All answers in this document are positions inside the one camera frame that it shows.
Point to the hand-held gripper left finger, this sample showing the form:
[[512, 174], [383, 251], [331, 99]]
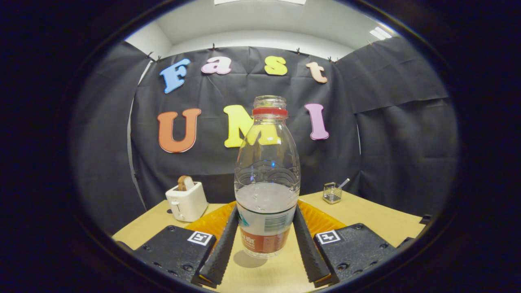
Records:
[[222, 252]]

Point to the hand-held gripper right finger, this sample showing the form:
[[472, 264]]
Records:
[[311, 254]]

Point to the clear plastic juice bottle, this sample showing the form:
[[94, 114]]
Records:
[[266, 203]]

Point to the white toaster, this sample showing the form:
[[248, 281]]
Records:
[[188, 203]]

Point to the wooden table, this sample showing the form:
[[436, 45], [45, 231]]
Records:
[[378, 219]]

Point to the toast slice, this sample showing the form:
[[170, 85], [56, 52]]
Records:
[[184, 183]]

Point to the small black clamp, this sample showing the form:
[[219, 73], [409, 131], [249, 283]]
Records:
[[425, 219]]

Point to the black backdrop cloth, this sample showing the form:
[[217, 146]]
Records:
[[386, 154]]

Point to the small ceiling light panel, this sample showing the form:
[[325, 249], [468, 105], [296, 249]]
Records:
[[380, 33]]

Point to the large ceiling light panel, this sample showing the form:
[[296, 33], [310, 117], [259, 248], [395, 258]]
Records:
[[260, 1]]

